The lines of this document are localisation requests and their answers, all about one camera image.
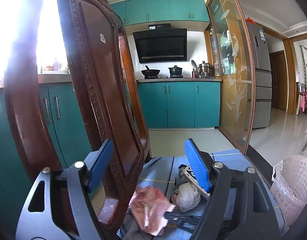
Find black range hood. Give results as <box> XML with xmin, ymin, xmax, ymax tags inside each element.
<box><xmin>133</xmin><ymin>28</ymin><xmax>188</xmax><ymax>63</ymax></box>

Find teal upper kitchen cabinets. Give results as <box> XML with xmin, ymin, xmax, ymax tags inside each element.
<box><xmin>111</xmin><ymin>0</ymin><xmax>210</xmax><ymax>25</ymax></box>

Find black cooking pot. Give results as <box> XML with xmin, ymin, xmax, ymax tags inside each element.
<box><xmin>169</xmin><ymin>66</ymin><xmax>183</xmax><ymax>78</ymax></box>

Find brown wooden door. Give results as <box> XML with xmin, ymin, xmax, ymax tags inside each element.
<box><xmin>269</xmin><ymin>50</ymin><xmax>288</xmax><ymax>111</ymax></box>

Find steel stock pot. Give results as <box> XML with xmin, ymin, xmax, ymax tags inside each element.
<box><xmin>198</xmin><ymin>61</ymin><xmax>214</xmax><ymax>78</ymax></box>

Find teal lower kitchen cabinets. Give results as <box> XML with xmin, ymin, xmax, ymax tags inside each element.
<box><xmin>0</xmin><ymin>80</ymin><xmax>220</xmax><ymax>210</ymax></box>

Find pink wrapper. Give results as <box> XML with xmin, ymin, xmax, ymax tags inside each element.
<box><xmin>129</xmin><ymin>186</ymin><xmax>176</xmax><ymax>236</ymax></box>

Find dark green wrapper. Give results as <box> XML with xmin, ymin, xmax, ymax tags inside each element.
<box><xmin>164</xmin><ymin>211</ymin><xmax>201</xmax><ymax>229</ymax></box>

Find black wok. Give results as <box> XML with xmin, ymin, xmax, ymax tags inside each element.
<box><xmin>141</xmin><ymin>65</ymin><xmax>160</xmax><ymax>79</ymax></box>

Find glass sliding door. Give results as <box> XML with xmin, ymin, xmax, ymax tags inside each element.
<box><xmin>206</xmin><ymin>0</ymin><xmax>256</xmax><ymax>154</ymax></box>

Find dark wooden chair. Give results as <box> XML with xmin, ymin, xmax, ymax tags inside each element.
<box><xmin>4</xmin><ymin>0</ymin><xmax>150</xmax><ymax>239</ymax></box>

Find teal kitchen cabinets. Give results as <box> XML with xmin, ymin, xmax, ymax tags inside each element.
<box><xmin>0</xmin><ymin>80</ymin><xmax>220</xmax><ymax>210</ymax></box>
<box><xmin>111</xmin><ymin>0</ymin><xmax>210</xmax><ymax>25</ymax></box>

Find long blue white box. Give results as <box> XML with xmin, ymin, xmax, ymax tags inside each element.
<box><xmin>181</xmin><ymin>165</ymin><xmax>210</xmax><ymax>200</ymax></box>

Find silver refrigerator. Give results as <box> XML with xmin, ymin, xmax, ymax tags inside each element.
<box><xmin>246</xmin><ymin>22</ymin><xmax>272</xmax><ymax>129</ymax></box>

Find pink plastic waste basket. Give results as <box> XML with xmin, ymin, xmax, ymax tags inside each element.
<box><xmin>270</xmin><ymin>155</ymin><xmax>307</xmax><ymax>226</ymax></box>

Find white plastic bag ball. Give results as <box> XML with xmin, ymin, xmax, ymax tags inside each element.
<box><xmin>170</xmin><ymin>183</ymin><xmax>201</xmax><ymax>213</ymax></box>

